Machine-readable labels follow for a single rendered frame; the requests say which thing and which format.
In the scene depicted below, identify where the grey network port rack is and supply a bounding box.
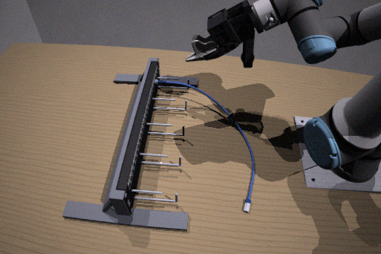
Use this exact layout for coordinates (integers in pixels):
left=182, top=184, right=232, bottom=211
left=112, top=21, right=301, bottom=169
left=62, top=57, right=198, bottom=231

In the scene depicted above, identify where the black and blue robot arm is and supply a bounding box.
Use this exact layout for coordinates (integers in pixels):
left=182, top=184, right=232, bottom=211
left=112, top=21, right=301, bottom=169
left=241, top=0, right=381, bottom=183

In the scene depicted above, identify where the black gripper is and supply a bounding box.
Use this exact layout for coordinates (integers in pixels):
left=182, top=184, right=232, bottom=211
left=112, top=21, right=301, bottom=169
left=185, top=0, right=264, bottom=62

